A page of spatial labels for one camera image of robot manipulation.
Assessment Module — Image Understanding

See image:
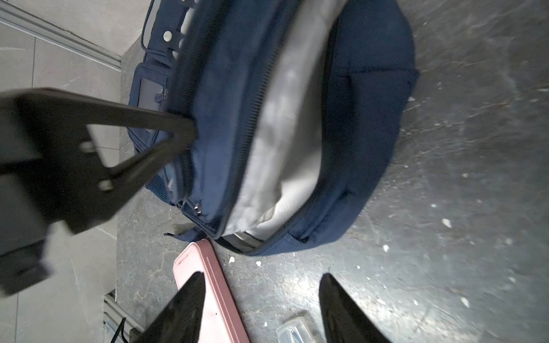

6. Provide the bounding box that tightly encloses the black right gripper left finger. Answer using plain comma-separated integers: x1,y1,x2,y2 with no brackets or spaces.
137,272,206,343

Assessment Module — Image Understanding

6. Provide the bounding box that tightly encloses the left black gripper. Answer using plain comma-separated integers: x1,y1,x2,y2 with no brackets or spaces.
1,88,197,296

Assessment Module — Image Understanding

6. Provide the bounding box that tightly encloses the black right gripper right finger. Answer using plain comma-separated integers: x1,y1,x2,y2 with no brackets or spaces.
319,273,390,343

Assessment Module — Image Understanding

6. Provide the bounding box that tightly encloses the navy blue student backpack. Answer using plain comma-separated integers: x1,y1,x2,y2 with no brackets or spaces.
130,1,418,256

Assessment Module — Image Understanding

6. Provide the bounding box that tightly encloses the pink pencil case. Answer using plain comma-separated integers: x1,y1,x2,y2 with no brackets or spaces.
173,240,250,343

